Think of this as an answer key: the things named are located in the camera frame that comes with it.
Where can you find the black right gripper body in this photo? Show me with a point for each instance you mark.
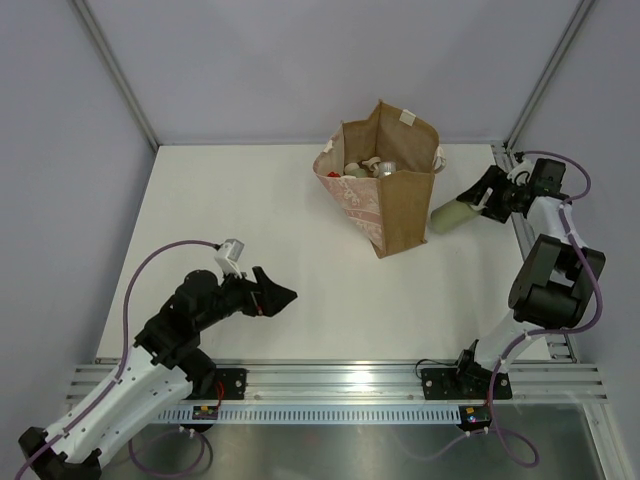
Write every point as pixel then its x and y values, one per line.
pixel 503 199

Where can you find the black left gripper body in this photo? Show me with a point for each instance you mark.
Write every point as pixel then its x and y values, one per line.
pixel 236 296

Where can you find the pale green bottle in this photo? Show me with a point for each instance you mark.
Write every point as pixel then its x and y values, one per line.
pixel 355 170
pixel 451 215

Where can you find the beige pump lotion bottle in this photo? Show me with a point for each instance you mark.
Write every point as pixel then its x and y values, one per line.
pixel 372 166

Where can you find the silver toothpaste tube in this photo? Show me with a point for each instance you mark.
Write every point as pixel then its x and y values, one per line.
pixel 384 169

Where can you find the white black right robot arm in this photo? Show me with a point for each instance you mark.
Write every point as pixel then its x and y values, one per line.
pixel 558 278

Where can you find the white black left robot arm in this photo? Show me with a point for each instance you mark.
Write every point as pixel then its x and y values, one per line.
pixel 164 365

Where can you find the brown canvas bag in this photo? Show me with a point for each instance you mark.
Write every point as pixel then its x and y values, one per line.
pixel 392 211

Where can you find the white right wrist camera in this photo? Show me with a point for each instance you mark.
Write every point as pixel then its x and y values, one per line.
pixel 521 173

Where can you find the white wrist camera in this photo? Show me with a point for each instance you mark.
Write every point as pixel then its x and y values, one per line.
pixel 227 257
pixel 521 173

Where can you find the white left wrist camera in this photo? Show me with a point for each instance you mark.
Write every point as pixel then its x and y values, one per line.
pixel 227 257

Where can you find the aluminium front rail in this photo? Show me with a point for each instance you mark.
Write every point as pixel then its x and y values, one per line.
pixel 397 383

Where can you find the aluminium rail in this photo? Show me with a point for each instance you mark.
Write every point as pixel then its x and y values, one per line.
pixel 397 383
pixel 559 345

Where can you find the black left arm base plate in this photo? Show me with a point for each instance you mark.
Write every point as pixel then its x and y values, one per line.
pixel 228 383

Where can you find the white slotted cable duct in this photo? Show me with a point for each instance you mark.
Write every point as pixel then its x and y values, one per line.
pixel 312 415

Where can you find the aluminium right side rail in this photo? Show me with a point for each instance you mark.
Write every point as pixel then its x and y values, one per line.
pixel 559 345

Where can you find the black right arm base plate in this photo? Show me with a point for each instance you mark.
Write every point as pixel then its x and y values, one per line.
pixel 450 383

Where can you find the aluminium right corner post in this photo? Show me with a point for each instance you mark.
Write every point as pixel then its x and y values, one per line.
pixel 564 44

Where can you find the aluminium corner post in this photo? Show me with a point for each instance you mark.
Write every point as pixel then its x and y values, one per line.
pixel 564 44
pixel 97 37

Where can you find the aluminium left corner post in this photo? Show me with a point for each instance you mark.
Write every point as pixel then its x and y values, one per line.
pixel 97 37

